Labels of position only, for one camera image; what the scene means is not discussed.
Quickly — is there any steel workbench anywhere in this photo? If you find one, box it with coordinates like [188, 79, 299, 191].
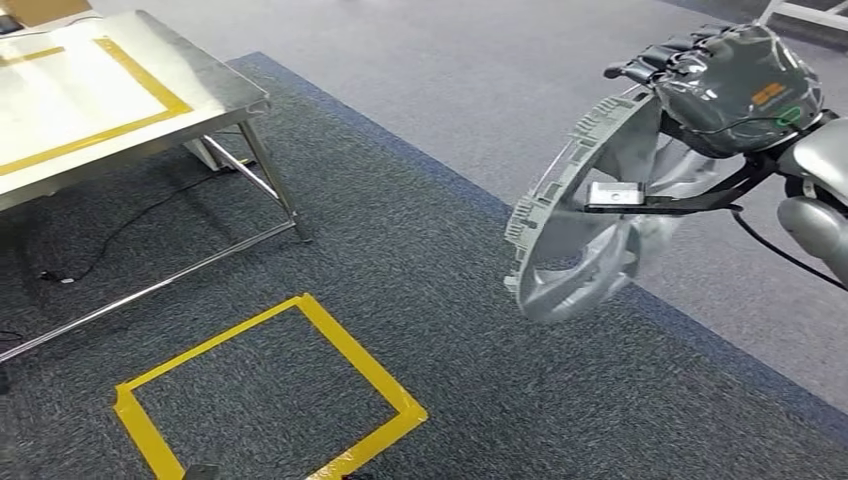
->
[0, 7, 313, 366]

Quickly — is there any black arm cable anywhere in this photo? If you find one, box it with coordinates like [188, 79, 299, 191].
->
[730, 208, 848, 293]

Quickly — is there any silver wheel hubcap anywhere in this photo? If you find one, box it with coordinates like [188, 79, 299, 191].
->
[503, 84, 730, 325]

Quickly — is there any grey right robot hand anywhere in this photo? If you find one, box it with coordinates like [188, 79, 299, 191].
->
[602, 23, 826, 161]

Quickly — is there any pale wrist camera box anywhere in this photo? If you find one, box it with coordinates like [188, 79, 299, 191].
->
[586, 180, 647, 215]

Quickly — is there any white table frame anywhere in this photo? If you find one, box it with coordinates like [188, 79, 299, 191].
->
[755, 0, 848, 34]

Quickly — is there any black floor cable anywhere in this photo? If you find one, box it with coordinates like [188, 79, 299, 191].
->
[38, 168, 231, 285]

